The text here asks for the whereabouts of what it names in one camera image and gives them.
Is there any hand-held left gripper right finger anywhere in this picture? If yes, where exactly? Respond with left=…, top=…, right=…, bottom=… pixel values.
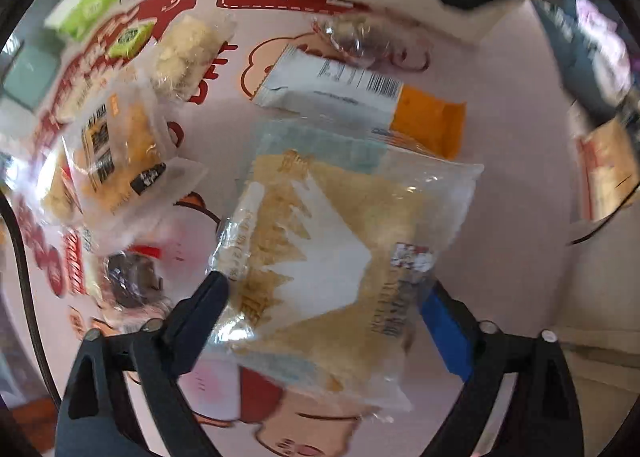
left=420, top=281, right=586, bottom=457

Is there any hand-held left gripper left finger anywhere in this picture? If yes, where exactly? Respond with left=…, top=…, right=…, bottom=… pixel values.
left=54, top=271, right=231, bottom=457

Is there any dark chocolate snack packet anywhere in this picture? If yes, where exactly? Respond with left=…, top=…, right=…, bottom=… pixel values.
left=87, top=242, right=173, bottom=325

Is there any large yellow cake packet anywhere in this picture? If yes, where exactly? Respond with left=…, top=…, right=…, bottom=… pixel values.
left=207, top=149, right=486, bottom=413

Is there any clear red candy packet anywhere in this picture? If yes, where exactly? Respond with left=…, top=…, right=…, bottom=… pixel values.
left=311, top=14, right=401, bottom=68

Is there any light blue snack packet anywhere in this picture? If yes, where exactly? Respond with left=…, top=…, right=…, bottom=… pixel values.
left=247, top=119, right=396, bottom=178

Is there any pale crumbly snack packet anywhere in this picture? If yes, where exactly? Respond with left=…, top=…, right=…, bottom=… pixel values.
left=150, top=12, right=238, bottom=100

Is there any small green snack packet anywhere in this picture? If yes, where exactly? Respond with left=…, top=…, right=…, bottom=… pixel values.
left=107, top=19, right=156, bottom=60

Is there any yellow cake packet black label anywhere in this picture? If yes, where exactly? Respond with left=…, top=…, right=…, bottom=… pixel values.
left=67, top=74, right=208, bottom=228

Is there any white and orange snack packet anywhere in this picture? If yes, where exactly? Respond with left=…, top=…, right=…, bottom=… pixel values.
left=250, top=44, right=467, bottom=160

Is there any green tissue box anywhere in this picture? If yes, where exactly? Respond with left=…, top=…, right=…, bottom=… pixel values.
left=45, top=0, right=121, bottom=40

